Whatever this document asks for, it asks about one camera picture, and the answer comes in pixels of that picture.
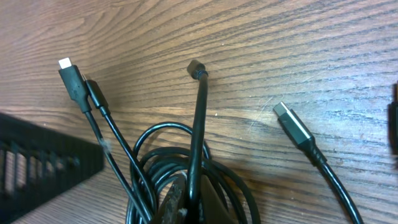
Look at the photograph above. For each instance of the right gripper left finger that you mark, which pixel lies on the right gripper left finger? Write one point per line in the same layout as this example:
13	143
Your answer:
172	209

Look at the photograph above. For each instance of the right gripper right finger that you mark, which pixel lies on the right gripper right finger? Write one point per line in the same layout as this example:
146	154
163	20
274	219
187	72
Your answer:
214	211

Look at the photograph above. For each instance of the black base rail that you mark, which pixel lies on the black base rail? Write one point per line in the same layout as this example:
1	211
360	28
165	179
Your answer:
38	164

